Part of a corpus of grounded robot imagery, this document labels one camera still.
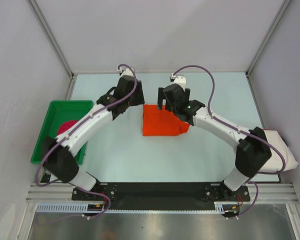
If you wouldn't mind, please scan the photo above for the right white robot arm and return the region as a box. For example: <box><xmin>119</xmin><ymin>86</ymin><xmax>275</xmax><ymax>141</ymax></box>
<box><xmin>157</xmin><ymin>83</ymin><xmax>272</xmax><ymax>201</ymax></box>

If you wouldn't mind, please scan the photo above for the white cable duct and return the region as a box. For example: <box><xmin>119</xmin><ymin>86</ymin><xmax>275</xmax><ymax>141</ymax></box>
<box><xmin>36</xmin><ymin>203</ymin><xmax>227</xmax><ymax>214</ymax></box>

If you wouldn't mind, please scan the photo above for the aluminium rail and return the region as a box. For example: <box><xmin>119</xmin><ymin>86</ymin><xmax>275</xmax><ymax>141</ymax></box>
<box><xmin>25</xmin><ymin>183</ymin><xmax>299</xmax><ymax>204</ymax></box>

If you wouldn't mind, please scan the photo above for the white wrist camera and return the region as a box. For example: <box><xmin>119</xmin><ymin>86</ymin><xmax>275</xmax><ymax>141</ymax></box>
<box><xmin>117</xmin><ymin>67</ymin><xmax>134</xmax><ymax>78</ymax></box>
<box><xmin>169</xmin><ymin>74</ymin><xmax>187</xmax><ymax>90</ymax></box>

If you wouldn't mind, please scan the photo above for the magenta t shirt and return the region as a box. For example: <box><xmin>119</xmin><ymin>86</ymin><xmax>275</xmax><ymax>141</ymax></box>
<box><xmin>56</xmin><ymin>120</ymin><xmax>78</xmax><ymax>135</ymax></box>

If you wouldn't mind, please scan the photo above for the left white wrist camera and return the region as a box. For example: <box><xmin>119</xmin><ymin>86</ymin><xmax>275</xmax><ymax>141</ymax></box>
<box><xmin>117</xmin><ymin>67</ymin><xmax>134</xmax><ymax>78</ymax></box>

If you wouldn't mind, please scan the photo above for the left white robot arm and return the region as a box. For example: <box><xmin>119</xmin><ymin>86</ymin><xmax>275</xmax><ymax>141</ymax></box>
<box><xmin>42</xmin><ymin>75</ymin><xmax>145</xmax><ymax>200</ymax></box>

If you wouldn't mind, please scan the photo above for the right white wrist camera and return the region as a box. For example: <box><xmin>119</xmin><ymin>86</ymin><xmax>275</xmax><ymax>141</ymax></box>
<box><xmin>169</xmin><ymin>74</ymin><xmax>187</xmax><ymax>90</ymax></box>

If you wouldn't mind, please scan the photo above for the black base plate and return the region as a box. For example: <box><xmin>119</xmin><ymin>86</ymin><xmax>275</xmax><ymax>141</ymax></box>
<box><xmin>71</xmin><ymin>182</ymin><xmax>251</xmax><ymax>211</ymax></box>

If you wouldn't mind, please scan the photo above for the orange t shirt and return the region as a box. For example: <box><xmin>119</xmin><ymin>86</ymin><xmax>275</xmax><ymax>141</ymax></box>
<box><xmin>142</xmin><ymin>104</ymin><xmax>190</xmax><ymax>137</ymax></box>

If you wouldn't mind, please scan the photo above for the green plastic bin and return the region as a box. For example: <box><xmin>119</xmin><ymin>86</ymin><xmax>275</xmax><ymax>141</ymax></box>
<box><xmin>30</xmin><ymin>100</ymin><xmax>94</xmax><ymax>165</ymax></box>

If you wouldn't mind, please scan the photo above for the white folded t shirt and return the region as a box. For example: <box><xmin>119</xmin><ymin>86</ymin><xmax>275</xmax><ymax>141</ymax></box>
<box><xmin>259</xmin><ymin>129</ymin><xmax>299</xmax><ymax>173</ymax></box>

